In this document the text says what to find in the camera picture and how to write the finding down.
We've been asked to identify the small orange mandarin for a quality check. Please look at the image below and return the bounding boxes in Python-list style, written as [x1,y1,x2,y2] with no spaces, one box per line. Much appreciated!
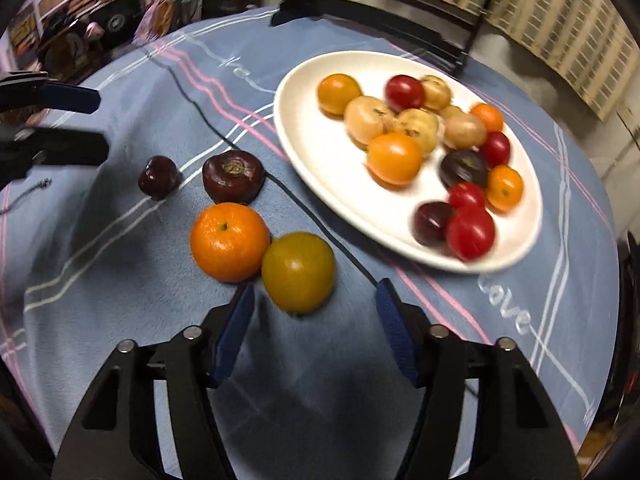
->
[470,103,504,133]

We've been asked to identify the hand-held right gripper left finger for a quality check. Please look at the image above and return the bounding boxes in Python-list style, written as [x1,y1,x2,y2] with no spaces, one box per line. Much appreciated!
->
[50,284,257,480]

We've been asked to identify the yellow-green tomato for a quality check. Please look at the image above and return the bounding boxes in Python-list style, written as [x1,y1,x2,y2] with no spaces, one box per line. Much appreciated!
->
[261,231,336,315]

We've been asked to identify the embroidered round screen stand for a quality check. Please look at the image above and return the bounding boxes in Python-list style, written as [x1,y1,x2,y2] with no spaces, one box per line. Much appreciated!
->
[270,0,503,76]

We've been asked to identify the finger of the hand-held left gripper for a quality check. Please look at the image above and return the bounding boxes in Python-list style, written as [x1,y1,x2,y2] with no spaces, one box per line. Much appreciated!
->
[0,127,110,186]
[0,71,101,115]

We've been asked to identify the large red tomato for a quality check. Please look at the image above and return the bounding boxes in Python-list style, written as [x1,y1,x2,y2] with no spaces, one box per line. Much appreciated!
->
[446,206,497,262]

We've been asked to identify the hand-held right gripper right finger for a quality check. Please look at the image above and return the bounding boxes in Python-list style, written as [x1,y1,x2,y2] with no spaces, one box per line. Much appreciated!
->
[375,277,583,480]

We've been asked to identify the blue striped tablecloth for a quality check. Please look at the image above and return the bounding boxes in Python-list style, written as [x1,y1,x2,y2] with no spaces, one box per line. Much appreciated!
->
[0,7,621,480]

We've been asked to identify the small dark red fruit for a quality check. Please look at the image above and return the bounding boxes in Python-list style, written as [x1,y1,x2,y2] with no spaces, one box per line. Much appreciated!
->
[202,149,266,206]

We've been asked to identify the dark purple plum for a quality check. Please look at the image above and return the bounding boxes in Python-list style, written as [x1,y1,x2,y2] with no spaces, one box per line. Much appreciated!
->
[412,201,453,247]
[138,155,181,201]

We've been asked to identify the black cable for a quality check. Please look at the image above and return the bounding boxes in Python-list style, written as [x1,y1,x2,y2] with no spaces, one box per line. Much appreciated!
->
[167,65,483,401]

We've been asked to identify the cluttered wooden shelf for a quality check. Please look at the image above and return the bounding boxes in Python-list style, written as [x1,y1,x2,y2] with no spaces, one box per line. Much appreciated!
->
[7,0,146,76]

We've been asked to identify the white plate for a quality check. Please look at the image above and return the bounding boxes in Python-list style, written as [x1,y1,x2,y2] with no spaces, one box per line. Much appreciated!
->
[273,51,544,275]

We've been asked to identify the brown-yellow asian pear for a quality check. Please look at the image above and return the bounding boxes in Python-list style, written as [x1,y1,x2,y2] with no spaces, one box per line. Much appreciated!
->
[395,108,442,157]

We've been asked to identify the beige striped curtain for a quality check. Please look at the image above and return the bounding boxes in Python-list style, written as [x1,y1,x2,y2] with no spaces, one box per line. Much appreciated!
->
[415,0,633,121]

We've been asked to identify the thin cable with connector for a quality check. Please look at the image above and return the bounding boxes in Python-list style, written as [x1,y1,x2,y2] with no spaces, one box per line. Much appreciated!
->
[0,178,53,216]

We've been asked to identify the large orange mandarin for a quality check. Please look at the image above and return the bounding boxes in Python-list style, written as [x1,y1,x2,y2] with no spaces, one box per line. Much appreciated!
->
[189,202,271,284]

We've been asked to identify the red plum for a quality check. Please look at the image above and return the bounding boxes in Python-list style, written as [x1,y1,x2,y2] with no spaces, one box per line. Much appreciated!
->
[480,131,511,168]

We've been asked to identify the large pale yellow plum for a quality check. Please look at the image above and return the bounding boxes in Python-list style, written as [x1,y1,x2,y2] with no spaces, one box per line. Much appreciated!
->
[443,112,488,150]

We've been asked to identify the small orange tomato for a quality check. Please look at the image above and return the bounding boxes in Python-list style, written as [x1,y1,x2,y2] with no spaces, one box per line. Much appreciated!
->
[486,165,524,212]

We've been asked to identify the orange round tomato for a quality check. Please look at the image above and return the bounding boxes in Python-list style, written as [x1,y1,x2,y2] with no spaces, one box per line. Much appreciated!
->
[316,73,363,116]
[366,132,423,187]

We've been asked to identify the pale yellow spotted plum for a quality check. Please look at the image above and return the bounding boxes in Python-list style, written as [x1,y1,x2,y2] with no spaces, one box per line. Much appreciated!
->
[344,95,398,151]
[420,75,453,111]

